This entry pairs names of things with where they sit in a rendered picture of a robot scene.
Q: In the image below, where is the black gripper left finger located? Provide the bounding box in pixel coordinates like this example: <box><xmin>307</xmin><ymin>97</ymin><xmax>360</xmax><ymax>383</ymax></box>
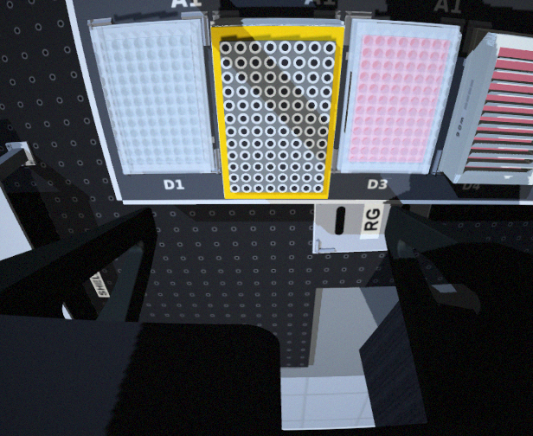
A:
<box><xmin>0</xmin><ymin>208</ymin><xmax>157</xmax><ymax>322</ymax></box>

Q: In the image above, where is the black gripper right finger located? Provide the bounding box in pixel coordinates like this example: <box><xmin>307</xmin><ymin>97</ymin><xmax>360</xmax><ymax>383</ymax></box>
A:
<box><xmin>384</xmin><ymin>206</ymin><xmax>533</xmax><ymax>423</ymax></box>

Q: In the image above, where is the white well plate with pink samples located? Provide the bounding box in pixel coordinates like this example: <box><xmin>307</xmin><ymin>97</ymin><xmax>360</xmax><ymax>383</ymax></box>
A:
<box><xmin>337</xmin><ymin>18</ymin><xmax>462</xmax><ymax>174</ymax></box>

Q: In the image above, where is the translucent white well plate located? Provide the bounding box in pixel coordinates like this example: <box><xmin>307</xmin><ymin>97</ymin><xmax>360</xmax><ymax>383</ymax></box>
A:
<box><xmin>90</xmin><ymin>19</ymin><xmax>215</xmax><ymax>174</ymax></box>

